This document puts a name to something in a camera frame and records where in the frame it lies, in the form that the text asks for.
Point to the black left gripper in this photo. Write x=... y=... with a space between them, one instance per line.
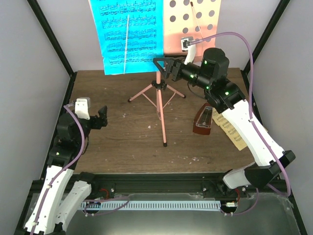
x=103 y=123

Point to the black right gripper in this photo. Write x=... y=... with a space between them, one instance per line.
x=178 y=61

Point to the blue sheet music booklet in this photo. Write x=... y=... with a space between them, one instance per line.
x=130 y=34

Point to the pink tripod music stand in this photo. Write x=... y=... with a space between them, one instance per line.
x=181 y=19

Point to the red-brown wooden metronome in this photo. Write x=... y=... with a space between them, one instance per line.
x=198 y=130

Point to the yellow sheet music page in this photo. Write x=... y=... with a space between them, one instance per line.
x=230 y=130

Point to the clear plastic metronome cover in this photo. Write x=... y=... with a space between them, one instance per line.
x=204 y=117

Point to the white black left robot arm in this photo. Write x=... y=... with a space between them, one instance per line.
x=52 y=214

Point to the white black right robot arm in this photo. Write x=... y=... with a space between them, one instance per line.
x=270 y=159

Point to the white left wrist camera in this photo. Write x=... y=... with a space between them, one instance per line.
x=81 y=108

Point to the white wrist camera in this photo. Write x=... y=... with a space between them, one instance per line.
x=81 y=108
x=188 y=47

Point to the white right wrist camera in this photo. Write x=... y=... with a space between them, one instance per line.
x=188 y=47

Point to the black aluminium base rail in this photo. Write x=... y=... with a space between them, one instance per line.
x=208 y=184

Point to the light blue slotted cable duct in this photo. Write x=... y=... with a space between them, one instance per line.
x=152 y=206

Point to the black frame post left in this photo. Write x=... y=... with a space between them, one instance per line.
x=35 y=7

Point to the black frame post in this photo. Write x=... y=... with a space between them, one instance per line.
x=35 y=7
x=280 y=9

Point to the black frame post right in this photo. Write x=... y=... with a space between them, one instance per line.
x=280 y=9

